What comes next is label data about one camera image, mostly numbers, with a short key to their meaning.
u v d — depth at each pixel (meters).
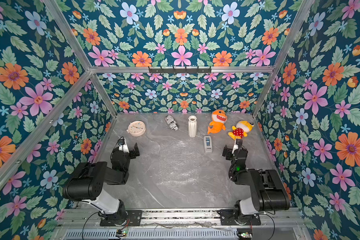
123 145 0.78
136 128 1.08
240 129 1.03
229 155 0.84
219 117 1.08
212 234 0.70
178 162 0.93
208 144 0.99
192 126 0.96
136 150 0.86
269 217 0.75
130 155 0.82
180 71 0.93
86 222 0.72
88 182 0.47
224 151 0.85
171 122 1.11
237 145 0.78
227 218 0.73
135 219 0.73
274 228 0.68
